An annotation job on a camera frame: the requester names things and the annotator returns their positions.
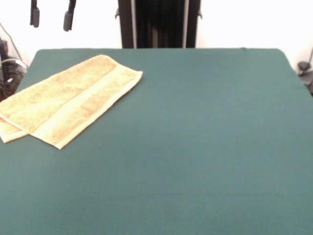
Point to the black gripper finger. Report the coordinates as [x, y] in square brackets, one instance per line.
[68, 20]
[34, 16]

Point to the tan terry towel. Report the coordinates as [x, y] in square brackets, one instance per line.
[61, 98]

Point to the black power strip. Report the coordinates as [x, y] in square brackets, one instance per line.
[4, 46]

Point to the dark green table cloth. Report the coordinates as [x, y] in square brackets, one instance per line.
[171, 147]

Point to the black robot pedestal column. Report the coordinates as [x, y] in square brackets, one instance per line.
[159, 24]

